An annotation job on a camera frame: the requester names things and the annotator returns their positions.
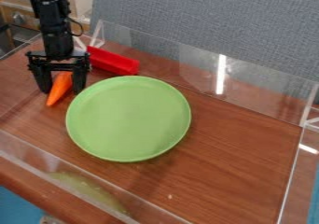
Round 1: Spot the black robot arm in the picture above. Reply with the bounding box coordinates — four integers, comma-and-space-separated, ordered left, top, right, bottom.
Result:
27, 0, 91, 93

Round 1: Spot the red plastic block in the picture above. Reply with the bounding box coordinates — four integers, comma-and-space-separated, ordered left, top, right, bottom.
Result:
87, 46, 141, 76

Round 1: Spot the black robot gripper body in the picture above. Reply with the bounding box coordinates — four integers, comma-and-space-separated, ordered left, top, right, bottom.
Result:
27, 25, 90, 73

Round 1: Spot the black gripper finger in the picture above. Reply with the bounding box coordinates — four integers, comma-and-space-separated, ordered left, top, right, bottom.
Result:
31, 67, 53, 93
73, 67, 87, 94

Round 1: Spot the orange toy carrot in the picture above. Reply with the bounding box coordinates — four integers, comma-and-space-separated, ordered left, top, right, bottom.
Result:
47, 71, 73, 106

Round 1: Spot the green round plate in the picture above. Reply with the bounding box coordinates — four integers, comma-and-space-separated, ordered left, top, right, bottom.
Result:
66, 76, 193, 162

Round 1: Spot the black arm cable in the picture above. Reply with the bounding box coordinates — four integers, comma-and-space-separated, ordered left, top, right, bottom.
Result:
66, 16, 85, 37

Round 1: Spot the clear acrylic enclosure wall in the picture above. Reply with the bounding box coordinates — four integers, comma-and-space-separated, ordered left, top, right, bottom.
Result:
0, 21, 319, 224

